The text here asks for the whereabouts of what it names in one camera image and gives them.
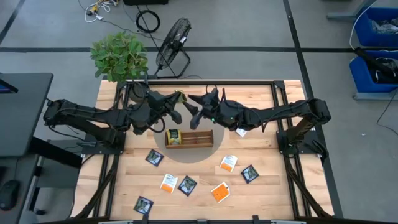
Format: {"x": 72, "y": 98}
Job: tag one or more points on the black case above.
{"x": 146, "y": 2}

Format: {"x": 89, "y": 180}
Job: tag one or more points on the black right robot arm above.
{"x": 280, "y": 112}

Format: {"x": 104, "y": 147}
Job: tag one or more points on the dark blue tea packet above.
{"x": 154, "y": 157}
{"x": 187, "y": 186}
{"x": 249, "y": 174}
{"x": 143, "y": 205}

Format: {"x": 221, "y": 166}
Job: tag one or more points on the wooden tea organizer tray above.
{"x": 196, "y": 141}

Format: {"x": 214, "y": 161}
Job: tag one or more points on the green yellow tea packet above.
{"x": 182, "y": 94}
{"x": 173, "y": 137}

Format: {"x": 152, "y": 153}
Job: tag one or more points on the black desk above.
{"x": 25, "y": 115}

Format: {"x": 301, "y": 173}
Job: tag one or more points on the black computer mouse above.
{"x": 8, "y": 193}

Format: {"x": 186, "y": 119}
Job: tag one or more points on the white orange tea packet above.
{"x": 168, "y": 183}
{"x": 229, "y": 163}
{"x": 241, "y": 132}

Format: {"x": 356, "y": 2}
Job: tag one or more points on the round grey mat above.
{"x": 186, "y": 155}

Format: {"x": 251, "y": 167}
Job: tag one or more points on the green potted plant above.
{"x": 119, "y": 57}

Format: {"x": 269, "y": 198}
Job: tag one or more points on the black floor fan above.
{"x": 178, "y": 40}

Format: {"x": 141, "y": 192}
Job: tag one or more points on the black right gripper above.
{"x": 214, "y": 109}

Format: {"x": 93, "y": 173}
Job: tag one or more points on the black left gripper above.
{"x": 146, "y": 115}

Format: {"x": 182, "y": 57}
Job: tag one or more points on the blue lit screen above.
{"x": 6, "y": 88}

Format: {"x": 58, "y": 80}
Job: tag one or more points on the blue storage bin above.
{"x": 363, "y": 31}
{"x": 360, "y": 77}

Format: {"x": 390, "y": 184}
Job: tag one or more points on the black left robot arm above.
{"x": 87, "y": 113}

